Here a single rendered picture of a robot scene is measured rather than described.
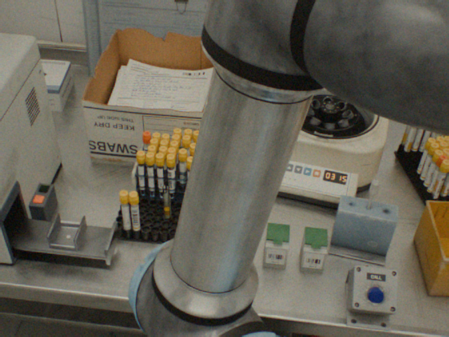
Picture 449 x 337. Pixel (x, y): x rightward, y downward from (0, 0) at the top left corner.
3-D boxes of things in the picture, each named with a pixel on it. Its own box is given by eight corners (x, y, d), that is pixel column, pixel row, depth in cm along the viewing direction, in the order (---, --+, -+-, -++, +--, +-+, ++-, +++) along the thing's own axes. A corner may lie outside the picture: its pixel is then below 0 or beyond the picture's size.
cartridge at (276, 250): (262, 267, 106) (265, 242, 101) (264, 246, 110) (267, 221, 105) (285, 269, 106) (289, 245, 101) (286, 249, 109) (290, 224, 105)
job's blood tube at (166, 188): (164, 227, 112) (161, 189, 105) (165, 221, 113) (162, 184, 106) (170, 227, 112) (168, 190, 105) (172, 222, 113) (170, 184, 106)
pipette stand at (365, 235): (328, 253, 109) (337, 216, 102) (333, 225, 114) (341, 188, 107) (384, 266, 107) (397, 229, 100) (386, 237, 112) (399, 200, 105)
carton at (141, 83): (87, 158, 126) (77, 100, 115) (120, 81, 147) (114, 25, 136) (204, 171, 124) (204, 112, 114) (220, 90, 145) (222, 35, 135)
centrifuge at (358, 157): (248, 191, 120) (253, 144, 111) (279, 106, 141) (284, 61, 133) (370, 218, 115) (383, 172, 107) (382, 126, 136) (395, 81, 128)
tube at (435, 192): (425, 200, 119) (441, 158, 111) (434, 200, 119) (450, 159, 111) (428, 206, 117) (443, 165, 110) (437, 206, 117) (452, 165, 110)
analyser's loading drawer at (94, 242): (-6, 251, 104) (-14, 231, 101) (8, 223, 109) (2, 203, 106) (109, 265, 103) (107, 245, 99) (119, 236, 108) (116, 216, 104)
